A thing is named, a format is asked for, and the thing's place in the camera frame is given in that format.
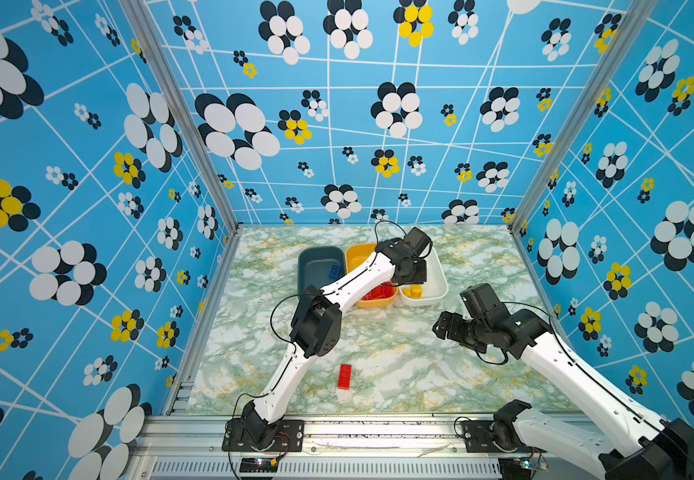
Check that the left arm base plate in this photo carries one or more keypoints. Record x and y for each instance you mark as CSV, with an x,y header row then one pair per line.
x,y
283,436

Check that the dark teal plastic bin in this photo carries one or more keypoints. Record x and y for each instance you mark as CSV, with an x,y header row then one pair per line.
x,y
313,266

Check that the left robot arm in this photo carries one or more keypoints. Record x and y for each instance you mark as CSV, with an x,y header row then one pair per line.
x,y
317,321

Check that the yellow lego brick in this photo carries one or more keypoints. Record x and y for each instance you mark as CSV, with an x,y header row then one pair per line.
x,y
414,291

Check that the right corner aluminium post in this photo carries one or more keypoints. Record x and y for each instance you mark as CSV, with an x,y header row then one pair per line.
x,y
632,24

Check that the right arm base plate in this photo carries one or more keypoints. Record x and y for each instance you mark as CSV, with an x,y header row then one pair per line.
x,y
478,437

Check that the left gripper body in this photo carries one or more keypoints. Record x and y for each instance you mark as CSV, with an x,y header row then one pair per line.
x,y
416,274

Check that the blue lego brick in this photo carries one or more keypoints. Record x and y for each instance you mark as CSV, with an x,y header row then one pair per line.
x,y
335,272

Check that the aluminium front rail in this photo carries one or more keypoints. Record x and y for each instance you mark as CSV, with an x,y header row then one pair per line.
x,y
351,447

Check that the white plastic bin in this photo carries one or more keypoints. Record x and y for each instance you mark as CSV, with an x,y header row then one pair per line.
x,y
435,288

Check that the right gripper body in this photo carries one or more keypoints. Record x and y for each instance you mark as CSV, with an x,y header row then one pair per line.
x,y
465,332

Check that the long red lego brick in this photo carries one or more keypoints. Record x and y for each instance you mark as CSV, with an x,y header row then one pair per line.
x,y
344,377

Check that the corner aluminium post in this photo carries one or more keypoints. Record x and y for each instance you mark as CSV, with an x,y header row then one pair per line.
x,y
144,29
632,24

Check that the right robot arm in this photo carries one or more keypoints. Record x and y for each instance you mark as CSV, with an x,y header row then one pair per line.
x,y
632,441

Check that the left corner aluminium post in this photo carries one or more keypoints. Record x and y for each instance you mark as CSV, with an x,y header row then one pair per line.
x,y
144,29

